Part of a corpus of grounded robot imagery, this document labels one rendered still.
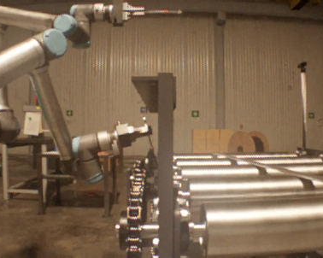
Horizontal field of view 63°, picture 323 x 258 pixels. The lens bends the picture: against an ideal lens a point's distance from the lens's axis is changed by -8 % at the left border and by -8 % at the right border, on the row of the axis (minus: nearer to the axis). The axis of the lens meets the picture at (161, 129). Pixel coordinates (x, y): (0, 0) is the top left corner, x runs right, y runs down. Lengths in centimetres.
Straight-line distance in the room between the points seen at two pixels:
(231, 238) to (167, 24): 1153
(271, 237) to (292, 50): 1246
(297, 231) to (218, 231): 16
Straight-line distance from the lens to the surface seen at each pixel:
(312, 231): 61
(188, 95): 1128
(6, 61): 105
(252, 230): 56
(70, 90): 1180
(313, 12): 1321
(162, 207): 49
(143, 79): 57
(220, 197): 84
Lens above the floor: 106
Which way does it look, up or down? level
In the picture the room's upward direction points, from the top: straight up
